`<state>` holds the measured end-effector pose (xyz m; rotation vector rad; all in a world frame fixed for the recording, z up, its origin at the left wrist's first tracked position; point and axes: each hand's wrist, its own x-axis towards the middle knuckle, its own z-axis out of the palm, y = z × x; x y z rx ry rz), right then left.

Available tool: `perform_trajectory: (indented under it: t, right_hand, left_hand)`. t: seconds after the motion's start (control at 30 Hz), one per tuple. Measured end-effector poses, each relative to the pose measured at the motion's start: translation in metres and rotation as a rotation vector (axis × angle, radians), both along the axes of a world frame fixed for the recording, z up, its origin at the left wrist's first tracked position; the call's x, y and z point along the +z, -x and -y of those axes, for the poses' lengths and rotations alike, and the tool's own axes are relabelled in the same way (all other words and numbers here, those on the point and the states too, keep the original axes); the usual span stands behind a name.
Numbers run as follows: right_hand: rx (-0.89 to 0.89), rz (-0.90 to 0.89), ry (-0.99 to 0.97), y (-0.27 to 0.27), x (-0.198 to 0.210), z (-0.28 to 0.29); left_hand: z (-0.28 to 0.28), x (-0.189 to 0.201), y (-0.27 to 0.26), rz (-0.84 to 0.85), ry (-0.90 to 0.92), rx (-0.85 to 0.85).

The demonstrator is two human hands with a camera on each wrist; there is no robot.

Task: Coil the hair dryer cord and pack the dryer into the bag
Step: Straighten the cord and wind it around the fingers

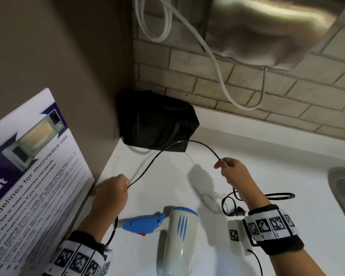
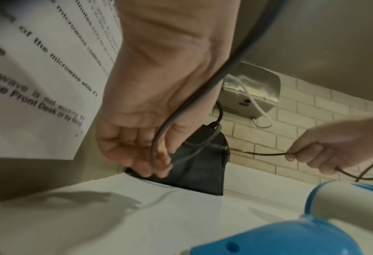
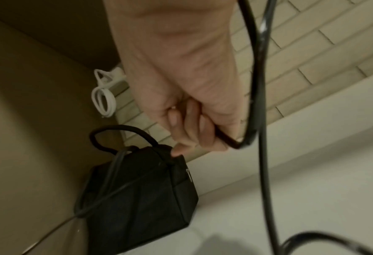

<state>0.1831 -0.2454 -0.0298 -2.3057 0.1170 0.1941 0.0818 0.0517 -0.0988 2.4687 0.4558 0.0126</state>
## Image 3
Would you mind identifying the person's right hand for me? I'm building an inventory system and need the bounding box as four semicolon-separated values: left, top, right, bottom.
109;22;242;158

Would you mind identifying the black hair dryer cord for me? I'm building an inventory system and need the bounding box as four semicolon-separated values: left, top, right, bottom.
21;0;373;255

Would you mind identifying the black fabric bag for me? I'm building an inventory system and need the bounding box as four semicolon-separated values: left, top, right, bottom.
74;124;200;255

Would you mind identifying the person's right forearm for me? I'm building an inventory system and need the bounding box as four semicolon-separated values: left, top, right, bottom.
102;0;233;28

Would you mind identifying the white wall outlet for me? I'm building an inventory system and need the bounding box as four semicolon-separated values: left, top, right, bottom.
109;63;128;84

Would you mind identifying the white power cable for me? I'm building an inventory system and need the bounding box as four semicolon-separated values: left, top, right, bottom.
91;63;118;119

